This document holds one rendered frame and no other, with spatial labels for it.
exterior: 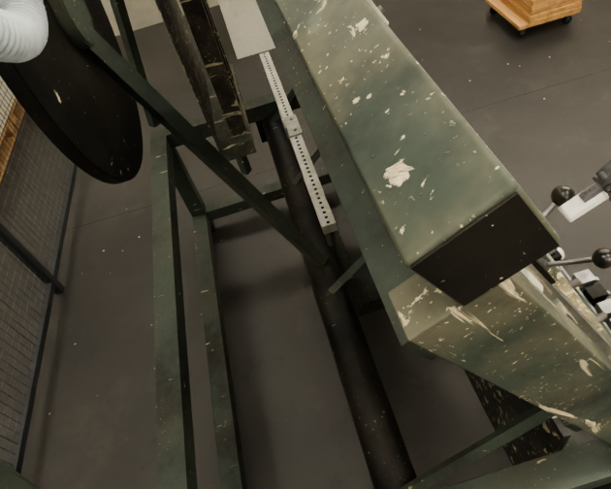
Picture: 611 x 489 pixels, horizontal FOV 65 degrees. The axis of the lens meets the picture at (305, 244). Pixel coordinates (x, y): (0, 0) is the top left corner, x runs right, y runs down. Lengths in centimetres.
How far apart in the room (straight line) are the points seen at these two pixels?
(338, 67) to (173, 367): 138
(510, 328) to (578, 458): 103
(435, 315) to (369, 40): 30
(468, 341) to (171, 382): 135
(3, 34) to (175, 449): 124
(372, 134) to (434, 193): 11
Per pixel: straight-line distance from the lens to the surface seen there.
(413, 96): 46
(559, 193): 94
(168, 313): 191
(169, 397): 173
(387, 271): 65
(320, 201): 172
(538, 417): 127
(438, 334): 48
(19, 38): 80
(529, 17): 450
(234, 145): 210
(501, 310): 49
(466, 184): 38
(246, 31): 492
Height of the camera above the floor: 221
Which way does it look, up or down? 48 degrees down
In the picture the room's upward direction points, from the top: 17 degrees counter-clockwise
